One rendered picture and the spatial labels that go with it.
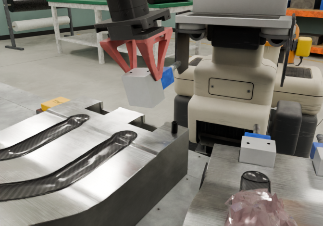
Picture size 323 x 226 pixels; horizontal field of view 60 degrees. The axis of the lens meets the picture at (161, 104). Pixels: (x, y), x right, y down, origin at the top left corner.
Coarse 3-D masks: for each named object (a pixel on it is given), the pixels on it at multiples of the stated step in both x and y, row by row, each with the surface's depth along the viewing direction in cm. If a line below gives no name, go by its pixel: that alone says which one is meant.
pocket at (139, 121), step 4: (140, 116) 50; (144, 116) 51; (132, 120) 48; (136, 120) 49; (140, 120) 50; (144, 120) 51; (132, 124) 49; (136, 124) 50; (140, 124) 51; (144, 124) 51; (148, 124) 50; (144, 128) 51; (148, 128) 50; (152, 128) 50; (156, 128) 49
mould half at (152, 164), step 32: (32, 128) 47; (96, 128) 46; (128, 128) 46; (160, 128) 46; (32, 160) 39; (64, 160) 38; (128, 160) 38; (160, 160) 40; (64, 192) 32; (96, 192) 33; (128, 192) 35; (160, 192) 42; (0, 224) 23; (32, 224) 24; (64, 224) 27; (96, 224) 31; (128, 224) 37
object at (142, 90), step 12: (132, 72) 45; (144, 72) 43; (168, 72) 47; (132, 84) 44; (144, 84) 42; (156, 84) 44; (168, 84) 47; (132, 96) 45; (144, 96) 43; (156, 96) 44
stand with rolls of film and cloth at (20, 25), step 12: (12, 0) 498; (24, 0) 514; (36, 0) 534; (12, 12) 510; (12, 24) 521; (24, 24) 526; (36, 24) 547; (48, 24) 570; (60, 24) 598; (72, 24) 631; (12, 36) 518; (12, 48) 526
